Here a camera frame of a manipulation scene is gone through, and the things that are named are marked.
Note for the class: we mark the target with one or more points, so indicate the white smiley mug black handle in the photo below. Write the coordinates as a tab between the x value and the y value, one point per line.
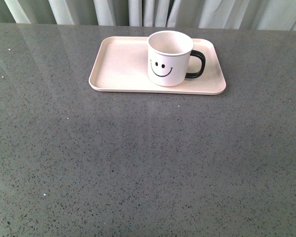
169	53

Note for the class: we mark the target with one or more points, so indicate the cream rectangular tray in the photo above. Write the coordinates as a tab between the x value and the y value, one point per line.
122	66

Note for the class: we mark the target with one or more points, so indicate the grey pleated curtain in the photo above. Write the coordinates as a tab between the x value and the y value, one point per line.
208	14

